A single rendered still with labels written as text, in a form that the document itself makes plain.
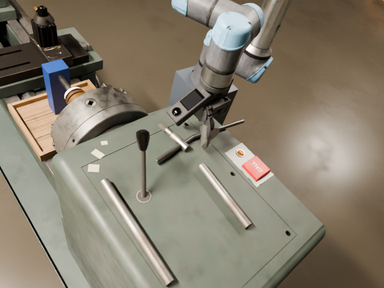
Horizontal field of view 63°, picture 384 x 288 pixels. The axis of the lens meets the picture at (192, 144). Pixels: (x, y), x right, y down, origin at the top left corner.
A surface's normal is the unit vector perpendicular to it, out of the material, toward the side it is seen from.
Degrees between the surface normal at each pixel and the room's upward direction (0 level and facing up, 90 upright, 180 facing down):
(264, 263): 0
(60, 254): 0
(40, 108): 0
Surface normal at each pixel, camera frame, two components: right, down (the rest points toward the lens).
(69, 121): -0.37, -0.17
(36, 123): 0.22, -0.61
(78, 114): -0.19, -0.32
